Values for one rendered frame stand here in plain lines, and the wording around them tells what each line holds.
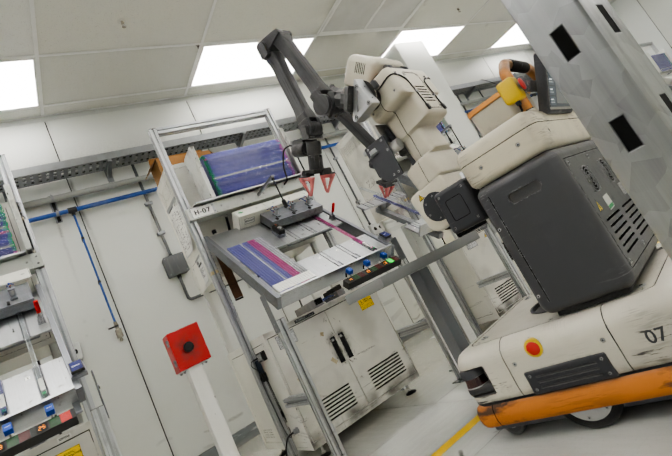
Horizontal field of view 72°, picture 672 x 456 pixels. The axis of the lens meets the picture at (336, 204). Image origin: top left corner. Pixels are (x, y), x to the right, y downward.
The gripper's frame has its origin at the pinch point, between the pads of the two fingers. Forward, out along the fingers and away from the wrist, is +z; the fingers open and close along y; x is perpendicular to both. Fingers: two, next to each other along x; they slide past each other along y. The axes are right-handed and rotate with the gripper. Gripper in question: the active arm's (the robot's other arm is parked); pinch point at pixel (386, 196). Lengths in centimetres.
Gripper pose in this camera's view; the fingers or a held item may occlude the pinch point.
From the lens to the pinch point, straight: 254.8
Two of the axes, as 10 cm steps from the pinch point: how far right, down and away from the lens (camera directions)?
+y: -7.7, 2.4, -5.9
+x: 6.4, 2.7, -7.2
